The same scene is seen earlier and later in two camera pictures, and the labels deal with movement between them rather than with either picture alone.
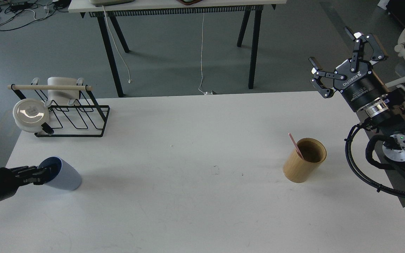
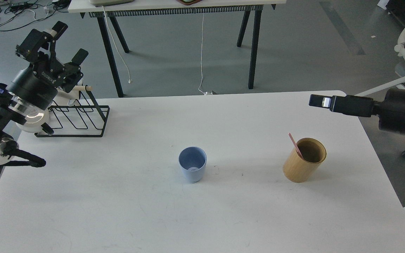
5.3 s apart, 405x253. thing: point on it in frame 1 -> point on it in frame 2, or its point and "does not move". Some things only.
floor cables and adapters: [3, 15] does not move
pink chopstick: [296, 146] does not move
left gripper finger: [36, 180] -> [72, 70]
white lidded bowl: [30, 115] does not move
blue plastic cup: [63, 175] -> [193, 160]
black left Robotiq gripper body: [4, 183] -> [37, 84]
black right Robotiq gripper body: [364, 91] -> [400, 111]
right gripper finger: [327, 92] -> [354, 105]
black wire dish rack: [74, 111] does not move
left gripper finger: [31, 171] -> [36, 40]
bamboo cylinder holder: [299, 170] does not move
